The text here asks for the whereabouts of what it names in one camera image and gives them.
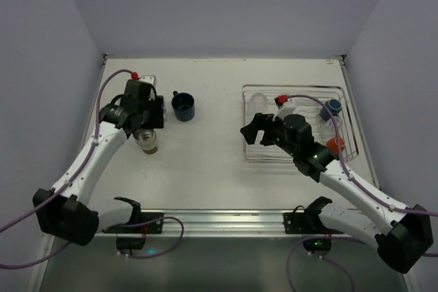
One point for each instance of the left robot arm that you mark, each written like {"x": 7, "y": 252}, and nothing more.
{"x": 62, "y": 211}

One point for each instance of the white cup brown band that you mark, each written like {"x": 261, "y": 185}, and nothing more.
{"x": 146, "y": 140}

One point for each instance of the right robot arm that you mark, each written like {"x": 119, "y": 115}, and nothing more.
{"x": 400, "y": 234}

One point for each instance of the orange cup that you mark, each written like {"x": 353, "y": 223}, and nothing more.
{"x": 336, "y": 144}

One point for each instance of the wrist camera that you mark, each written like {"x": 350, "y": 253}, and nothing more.
{"x": 286, "y": 106}
{"x": 151, "y": 79}

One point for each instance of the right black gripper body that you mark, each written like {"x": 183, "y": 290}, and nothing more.
{"x": 268, "y": 128}

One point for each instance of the aluminium front rail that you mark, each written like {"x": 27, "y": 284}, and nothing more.
{"x": 222, "y": 222}

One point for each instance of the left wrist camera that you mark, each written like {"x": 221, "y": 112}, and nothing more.
{"x": 151, "y": 79}

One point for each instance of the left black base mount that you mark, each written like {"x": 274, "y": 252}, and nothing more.
{"x": 131, "y": 225}

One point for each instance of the small clear glass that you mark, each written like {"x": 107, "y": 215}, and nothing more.
{"x": 335, "y": 123}

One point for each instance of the large dark blue mug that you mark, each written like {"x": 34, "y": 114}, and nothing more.
{"x": 183, "y": 105}

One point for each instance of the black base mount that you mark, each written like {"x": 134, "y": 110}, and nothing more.
{"x": 305, "y": 221}
{"x": 131, "y": 225}

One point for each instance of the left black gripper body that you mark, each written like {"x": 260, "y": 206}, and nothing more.
{"x": 156, "y": 112}

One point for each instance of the small dark blue cup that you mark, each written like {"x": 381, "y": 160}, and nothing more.
{"x": 331, "y": 108}

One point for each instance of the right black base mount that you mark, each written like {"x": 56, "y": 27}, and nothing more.
{"x": 305, "y": 221}

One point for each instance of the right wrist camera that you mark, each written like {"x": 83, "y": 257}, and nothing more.
{"x": 286, "y": 106}

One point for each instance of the clear faceted glass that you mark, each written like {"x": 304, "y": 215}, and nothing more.
{"x": 258, "y": 103}

